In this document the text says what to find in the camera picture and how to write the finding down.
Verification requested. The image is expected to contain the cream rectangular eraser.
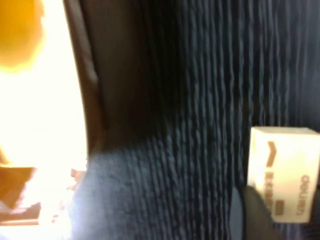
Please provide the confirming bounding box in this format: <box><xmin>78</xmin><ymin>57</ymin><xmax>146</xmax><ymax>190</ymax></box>
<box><xmin>247</xmin><ymin>126</ymin><xmax>320</xmax><ymax>224</ymax></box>

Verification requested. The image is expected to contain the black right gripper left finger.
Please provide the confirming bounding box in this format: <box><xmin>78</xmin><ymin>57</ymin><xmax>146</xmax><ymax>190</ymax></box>
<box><xmin>231</xmin><ymin>185</ymin><xmax>287</xmax><ymax>240</ymax></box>

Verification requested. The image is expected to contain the brown box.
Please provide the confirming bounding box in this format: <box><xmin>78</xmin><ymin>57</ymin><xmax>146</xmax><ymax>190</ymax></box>
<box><xmin>0</xmin><ymin>166</ymin><xmax>42</xmax><ymax>225</ymax></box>

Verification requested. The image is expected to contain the orange yellow curved object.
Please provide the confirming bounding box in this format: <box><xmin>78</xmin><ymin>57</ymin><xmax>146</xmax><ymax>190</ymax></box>
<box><xmin>0</xmin><ymin>0</ymin><xmax>47</xmax><ymax>74</ymax></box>

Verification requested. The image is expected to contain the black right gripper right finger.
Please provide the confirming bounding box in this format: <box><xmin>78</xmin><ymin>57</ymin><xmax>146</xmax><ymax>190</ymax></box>
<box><xmin>310</xmin><ymin>182</ymin><xmax>320</xmax><ymax>221</ymax></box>

